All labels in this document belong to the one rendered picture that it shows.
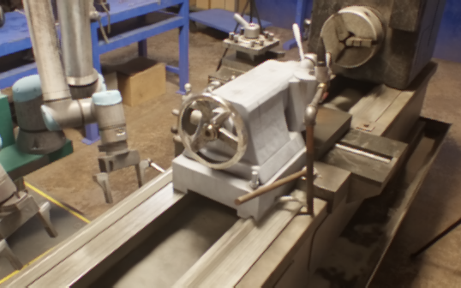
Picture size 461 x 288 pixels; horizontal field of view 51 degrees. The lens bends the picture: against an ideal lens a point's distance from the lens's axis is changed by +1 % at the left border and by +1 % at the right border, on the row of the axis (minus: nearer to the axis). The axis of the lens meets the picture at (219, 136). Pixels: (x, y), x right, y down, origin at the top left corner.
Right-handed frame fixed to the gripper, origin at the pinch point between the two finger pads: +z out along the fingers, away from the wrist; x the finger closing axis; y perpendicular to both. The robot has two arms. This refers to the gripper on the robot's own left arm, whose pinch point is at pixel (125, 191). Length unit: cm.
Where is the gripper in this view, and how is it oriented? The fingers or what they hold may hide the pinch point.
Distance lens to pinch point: 166.0
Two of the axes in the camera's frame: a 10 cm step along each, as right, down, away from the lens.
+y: 6.7, -0.3, -7.4
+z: 1.7, 9.8, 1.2
